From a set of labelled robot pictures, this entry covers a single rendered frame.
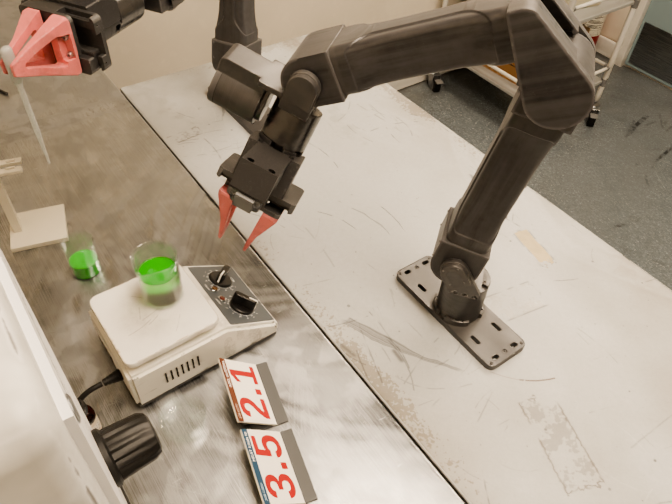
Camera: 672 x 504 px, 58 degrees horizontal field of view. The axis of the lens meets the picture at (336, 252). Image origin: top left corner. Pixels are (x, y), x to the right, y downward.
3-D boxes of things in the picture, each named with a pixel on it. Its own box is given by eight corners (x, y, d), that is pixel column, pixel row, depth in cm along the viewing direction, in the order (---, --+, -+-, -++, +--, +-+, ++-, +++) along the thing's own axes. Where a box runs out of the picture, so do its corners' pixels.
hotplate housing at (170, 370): (231, 275, 89) (226, 237, 83) (279, 335, 82) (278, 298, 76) (82, 347, 79) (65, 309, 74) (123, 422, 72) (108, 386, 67)
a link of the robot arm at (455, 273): (441, 263, 74) (487, 274, 73) (453, 216, 80) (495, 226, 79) (433, 296, 79) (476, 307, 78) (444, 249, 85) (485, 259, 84)
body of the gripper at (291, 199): (289, 219, 73) (316, 167, 70) (213, 178, 72) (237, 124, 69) (299, 202, 79) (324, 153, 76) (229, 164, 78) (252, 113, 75)
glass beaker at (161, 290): (156, 275, 78) (145, 230, 72) (194, 287, 76) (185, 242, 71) (130, 310, 74) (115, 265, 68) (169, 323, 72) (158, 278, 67)
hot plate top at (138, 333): (177, 263, 80) (176, 258, 79) (222, 323, 73) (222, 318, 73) (87, 303, 75) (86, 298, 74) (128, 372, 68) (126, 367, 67)
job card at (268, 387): (266, 362, 79) (265, 344, 76) (288, 422, 73) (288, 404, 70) (220, 376, 77) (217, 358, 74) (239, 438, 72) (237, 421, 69)
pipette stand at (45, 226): (64, 207, 98) (40, 141, 88) (68, 240, 93) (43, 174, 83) (10, 218, 95) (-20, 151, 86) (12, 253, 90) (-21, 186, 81)
